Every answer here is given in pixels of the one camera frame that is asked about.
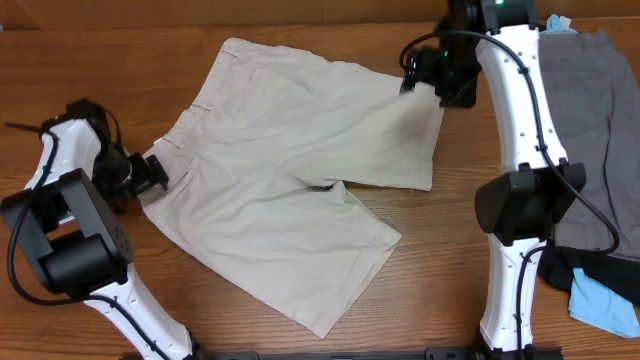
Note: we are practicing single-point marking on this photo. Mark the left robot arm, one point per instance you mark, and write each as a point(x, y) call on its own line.
point(67, 245)

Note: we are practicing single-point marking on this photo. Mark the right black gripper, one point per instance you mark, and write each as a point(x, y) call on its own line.
point(463, 94)

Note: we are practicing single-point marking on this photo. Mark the black garment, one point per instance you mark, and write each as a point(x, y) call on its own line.
point(619, 275)

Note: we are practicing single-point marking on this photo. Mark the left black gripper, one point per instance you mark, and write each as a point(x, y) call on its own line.
point(149, 171)

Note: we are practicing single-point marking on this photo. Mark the grey shorts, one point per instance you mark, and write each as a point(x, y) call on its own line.
point(593, 98)

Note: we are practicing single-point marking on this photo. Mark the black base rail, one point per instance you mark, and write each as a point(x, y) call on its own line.
point(345, 356)

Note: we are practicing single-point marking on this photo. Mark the beige shorts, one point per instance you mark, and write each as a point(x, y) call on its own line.
point(259, 166)

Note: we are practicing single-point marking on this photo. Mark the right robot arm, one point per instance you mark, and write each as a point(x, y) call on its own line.
point(518, 209)

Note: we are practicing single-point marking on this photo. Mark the light blue garment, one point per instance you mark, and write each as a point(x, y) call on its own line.
point(590, 301)

